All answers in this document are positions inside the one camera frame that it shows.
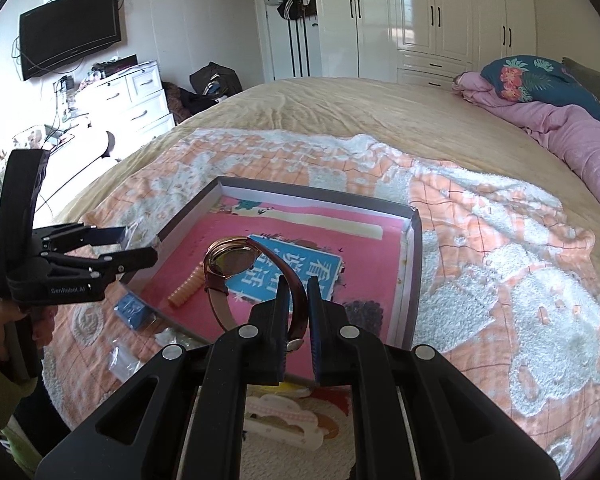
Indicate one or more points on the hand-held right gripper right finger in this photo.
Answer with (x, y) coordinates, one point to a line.
(316, 340)

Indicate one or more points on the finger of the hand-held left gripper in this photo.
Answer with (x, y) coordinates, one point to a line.
(111, 236)
(130, 260)

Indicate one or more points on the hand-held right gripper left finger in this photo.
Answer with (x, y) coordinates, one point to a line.
(280, 335)

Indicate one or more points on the small blue box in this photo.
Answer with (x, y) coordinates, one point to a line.
(132, 311)

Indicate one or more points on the white hair clip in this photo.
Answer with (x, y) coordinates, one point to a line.
(285, 420)

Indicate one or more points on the clear flower hair clip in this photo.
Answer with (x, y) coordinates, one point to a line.
(175, 340)

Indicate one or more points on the clear bag with gold jewelry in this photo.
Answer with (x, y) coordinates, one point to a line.
(127, 362)

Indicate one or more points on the pink shallow box tray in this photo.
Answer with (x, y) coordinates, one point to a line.
(405, 280)

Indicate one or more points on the person's left forearm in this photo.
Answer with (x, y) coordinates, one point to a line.
(5, 410)

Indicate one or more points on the person's left hand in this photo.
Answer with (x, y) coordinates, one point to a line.
(0, 325)

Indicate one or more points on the white chair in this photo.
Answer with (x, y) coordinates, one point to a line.
(80, 160)

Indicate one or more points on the white dresser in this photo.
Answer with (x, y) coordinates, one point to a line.
(135, 105)

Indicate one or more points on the dark clothes pile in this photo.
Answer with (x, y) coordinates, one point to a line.
(185, 102)

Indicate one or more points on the black duffel bag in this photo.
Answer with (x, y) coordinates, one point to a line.
(215, 80)

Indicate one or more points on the peach and white printed blanket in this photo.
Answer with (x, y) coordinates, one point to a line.
(505, 285)

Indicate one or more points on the bed with beige sheet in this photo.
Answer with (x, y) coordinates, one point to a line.
(360, 105)

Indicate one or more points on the white door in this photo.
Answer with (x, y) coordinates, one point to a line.
(280, 50)

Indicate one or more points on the pink quilt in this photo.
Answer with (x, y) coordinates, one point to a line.
(560, 125)

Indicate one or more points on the dark blue floral pillow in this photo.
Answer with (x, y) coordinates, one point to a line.
(535, 77)

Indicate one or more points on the white wardrobe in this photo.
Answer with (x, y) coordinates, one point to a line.
(430, 15)

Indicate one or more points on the grey headboard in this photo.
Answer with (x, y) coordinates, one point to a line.
(587, 72)

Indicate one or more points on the black wall television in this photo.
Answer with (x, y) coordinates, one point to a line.
(67, 30)

